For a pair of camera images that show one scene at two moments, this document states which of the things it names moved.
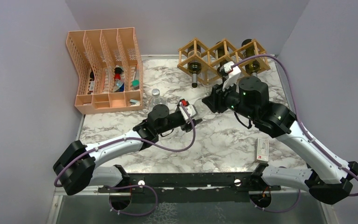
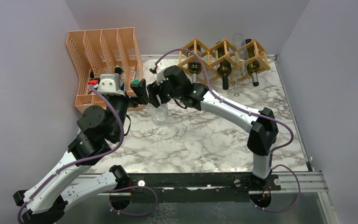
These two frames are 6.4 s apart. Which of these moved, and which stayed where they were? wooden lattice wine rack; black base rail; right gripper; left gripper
Moved: right gripper; left gripper
Stayed: black base rail; wooden lattice wine rack
